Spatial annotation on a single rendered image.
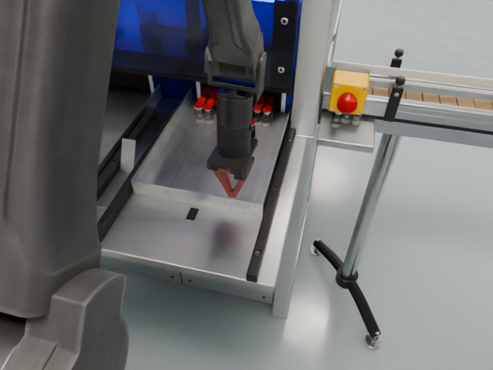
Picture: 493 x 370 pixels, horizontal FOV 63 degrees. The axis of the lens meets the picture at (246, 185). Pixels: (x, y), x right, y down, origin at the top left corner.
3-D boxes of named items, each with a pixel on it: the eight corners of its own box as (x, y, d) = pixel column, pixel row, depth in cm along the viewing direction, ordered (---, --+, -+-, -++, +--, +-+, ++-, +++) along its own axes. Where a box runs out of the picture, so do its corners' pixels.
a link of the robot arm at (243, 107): (212, 90, 60) (249, 95, 59) (224, 75, 65) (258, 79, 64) (212, 131, 64) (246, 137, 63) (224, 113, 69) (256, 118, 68)
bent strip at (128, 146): (128, 159, 87) (122, 137, 82) (141, 161, 86) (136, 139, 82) (97, 206, 77) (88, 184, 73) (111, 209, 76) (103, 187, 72)
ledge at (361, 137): (322, 111, 103) (323, 105, 101) (373, 118, 100) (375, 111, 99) (315, 144, 93) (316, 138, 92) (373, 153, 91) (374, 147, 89)
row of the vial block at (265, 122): (200, 112, 99) (198, 96, 95) (271, 122, 95) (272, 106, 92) (197, 117, 97) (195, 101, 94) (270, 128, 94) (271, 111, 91)
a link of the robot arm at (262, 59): (204, 47, 57) (263, 56, 56) (226, 27, 67) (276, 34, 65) (202, 122, 65) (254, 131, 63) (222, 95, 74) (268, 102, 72)
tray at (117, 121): (72, 83, 109) (68, 71, 106) (162, 96, 104) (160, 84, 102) (-14, 165, 85) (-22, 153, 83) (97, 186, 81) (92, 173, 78)
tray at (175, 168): (191, 100, 103) (190, 88, 100) (291, 114, 98) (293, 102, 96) (133, 193, 79) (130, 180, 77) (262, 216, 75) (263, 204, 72)
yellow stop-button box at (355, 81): (330, 94, 90) (335, 64, 85) (363, 98, 89) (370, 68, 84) (327, 112, 85) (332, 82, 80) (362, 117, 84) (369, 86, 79)
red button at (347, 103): (336, 104, 85) (339, 87, 82) (355, 106, 84) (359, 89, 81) (334, 114, 82) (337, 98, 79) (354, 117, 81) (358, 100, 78)
